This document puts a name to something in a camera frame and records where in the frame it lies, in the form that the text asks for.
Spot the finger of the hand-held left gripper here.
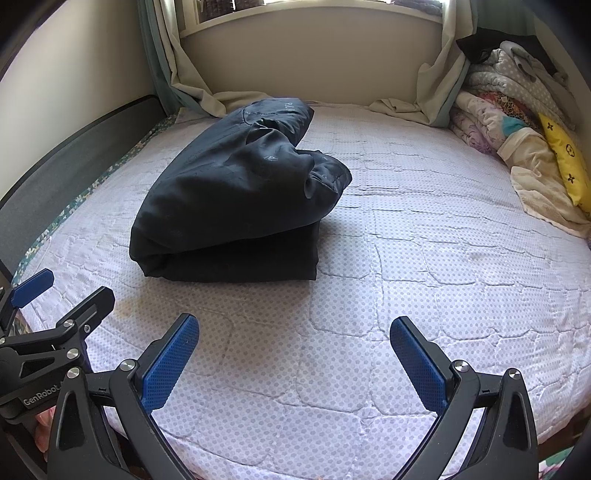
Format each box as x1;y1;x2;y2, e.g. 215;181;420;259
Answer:
0;269;55;333
0;286;115;370

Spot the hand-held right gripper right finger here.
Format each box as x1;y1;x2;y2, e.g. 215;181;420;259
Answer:
389;316;540;480

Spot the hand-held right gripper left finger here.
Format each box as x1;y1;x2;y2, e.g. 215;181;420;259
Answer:
46;313;204;480

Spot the dark navy coat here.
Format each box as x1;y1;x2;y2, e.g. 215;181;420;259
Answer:
129;98;352;282

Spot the white quilted bed mattress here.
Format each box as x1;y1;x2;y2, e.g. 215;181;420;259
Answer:
11;99;591;480

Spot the teal floral bed sheet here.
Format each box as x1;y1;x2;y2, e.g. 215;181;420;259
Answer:
11;113;178;284

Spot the green pink colourful cloth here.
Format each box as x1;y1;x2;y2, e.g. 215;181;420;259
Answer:
536;450;578;480

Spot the cream cloth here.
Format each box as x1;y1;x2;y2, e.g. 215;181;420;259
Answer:
496;127;591;238

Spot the beige curtain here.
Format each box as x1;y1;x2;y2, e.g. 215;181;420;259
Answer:
369;0;472;129
154;0;296;118

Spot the purple floral quilt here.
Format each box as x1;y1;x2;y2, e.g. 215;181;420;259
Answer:
450;90;541;153

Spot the yellow patterned pillow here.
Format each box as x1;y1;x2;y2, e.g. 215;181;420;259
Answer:
538;113;591;217

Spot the teal curtain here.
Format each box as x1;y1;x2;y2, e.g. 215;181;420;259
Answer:
139;0;185;109

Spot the grey dotted blanket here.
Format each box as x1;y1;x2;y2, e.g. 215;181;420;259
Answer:
464;41;578;130

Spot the grey garment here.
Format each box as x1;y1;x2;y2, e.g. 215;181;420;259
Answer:
501;41;571;84

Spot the black garment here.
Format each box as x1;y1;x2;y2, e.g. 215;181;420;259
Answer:
456;28;559;75

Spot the window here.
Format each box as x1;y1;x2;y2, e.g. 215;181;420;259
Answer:
185;0;451;31

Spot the dark grey bed frame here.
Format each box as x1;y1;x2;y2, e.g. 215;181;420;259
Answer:
0;95;167;278

